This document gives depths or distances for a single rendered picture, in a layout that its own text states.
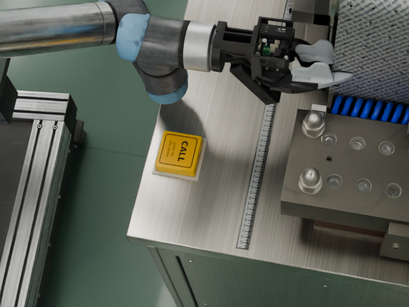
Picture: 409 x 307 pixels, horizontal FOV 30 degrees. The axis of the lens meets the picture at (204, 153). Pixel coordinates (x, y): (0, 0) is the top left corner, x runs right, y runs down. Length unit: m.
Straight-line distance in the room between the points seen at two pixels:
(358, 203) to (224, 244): 0.25
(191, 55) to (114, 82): 1.34
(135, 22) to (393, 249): 0.53
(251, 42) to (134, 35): 0.18
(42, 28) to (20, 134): 1.03
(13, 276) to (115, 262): 0.33
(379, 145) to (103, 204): 1.27
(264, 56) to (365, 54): 0.15
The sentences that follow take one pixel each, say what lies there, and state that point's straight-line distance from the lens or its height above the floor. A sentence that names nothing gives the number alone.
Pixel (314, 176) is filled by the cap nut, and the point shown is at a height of 1.07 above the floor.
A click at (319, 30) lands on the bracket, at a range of 1.25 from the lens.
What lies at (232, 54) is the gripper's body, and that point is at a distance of 1.17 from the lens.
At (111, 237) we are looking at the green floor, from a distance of 2.28.
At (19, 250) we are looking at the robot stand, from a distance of 2.09.
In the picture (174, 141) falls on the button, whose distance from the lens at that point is 1.33.
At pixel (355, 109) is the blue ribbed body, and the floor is 1.04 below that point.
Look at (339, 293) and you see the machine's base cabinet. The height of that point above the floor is 0.77.
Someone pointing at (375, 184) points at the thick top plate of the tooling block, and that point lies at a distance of 1.18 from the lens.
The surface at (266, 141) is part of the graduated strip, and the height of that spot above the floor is 0.90.
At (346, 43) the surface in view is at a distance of 1.12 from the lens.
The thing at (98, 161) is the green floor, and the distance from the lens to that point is 2.38.
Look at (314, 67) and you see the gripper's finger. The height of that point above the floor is 1.13.
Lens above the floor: 2.12
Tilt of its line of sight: 65 degrees down
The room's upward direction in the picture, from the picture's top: 11 degrees counter-clockwise
